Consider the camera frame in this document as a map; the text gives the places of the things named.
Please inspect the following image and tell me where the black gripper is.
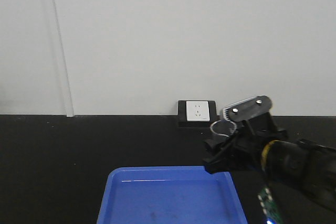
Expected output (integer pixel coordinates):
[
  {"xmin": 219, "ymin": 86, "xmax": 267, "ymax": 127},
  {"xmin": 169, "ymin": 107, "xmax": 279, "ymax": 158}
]
[{"xmin": 203, "ymin": 95, "xmax": 288, "ymax": 174}]

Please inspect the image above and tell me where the clear glass beaker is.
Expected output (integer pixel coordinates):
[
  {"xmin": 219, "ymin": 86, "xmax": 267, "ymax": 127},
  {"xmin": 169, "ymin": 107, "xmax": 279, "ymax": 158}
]
[{"xmin": 210, "ymin": 120, "xmax": 237, "ymax": 142}]

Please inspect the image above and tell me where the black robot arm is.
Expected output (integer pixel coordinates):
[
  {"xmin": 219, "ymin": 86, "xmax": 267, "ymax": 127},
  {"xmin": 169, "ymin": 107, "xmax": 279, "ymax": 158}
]
[{"xmin": 203, "ymin": 95, "xmax": 335, "ymax": 211}]

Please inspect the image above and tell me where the blue plastic tray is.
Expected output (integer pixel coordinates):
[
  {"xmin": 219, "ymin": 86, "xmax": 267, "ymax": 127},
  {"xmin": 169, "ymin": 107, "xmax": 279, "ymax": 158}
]
[{"xmin": 97, "ymin": 166, "xmax": 247, "ymax": 223}]

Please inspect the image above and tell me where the black socket housing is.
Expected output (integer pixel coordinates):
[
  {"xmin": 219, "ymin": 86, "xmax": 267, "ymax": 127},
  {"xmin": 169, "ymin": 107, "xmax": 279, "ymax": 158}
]
[{"xmin": 177, "ymin": 100, "xmax": 218, "ymax": 127}]

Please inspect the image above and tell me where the green circuit board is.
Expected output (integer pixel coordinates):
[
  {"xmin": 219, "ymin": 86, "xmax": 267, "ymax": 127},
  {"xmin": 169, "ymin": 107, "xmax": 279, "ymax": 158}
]
[{"xmin": 258, "ymin": 186, "xmax": 284, "ymax": 224}]

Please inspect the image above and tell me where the white wall power socket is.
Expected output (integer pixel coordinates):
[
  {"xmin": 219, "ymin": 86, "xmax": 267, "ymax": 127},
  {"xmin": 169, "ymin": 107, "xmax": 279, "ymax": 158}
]
[{"xmin": 186, "ymin": 101, "xmax": 210, "ymax": 122}]

